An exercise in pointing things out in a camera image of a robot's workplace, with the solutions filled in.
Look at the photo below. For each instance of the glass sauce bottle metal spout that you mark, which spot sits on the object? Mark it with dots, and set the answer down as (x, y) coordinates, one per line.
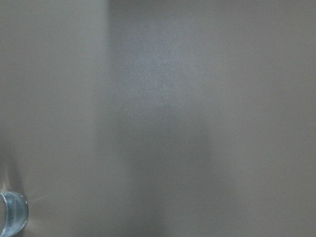
(14, 215)

